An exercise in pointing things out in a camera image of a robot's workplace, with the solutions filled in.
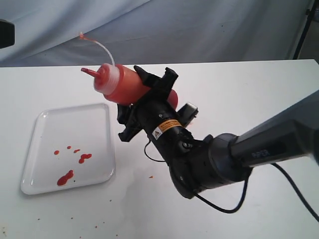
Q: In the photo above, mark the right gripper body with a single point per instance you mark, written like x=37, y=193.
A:
x=153, y=114

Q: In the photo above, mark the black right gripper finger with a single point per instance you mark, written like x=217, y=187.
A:
x=148, y=79
x=124, y=113

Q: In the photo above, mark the red sauce squeeze bottle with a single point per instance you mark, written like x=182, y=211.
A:
x=115, y=82

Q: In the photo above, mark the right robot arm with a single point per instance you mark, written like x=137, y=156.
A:
x=198, y=165

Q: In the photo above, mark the red sauce puddle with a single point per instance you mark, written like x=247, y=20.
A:
x=68, y=171

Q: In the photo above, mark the white rectangular plastic tray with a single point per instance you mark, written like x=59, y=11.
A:
x=86, y=127

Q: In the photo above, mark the grey backdrop cloth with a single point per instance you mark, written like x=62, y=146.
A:
x=92, y=32

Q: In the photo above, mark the black tripod stand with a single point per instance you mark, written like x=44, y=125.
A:
x=309, y=13

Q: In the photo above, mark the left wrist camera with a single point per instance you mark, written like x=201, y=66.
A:
x=7, y=34

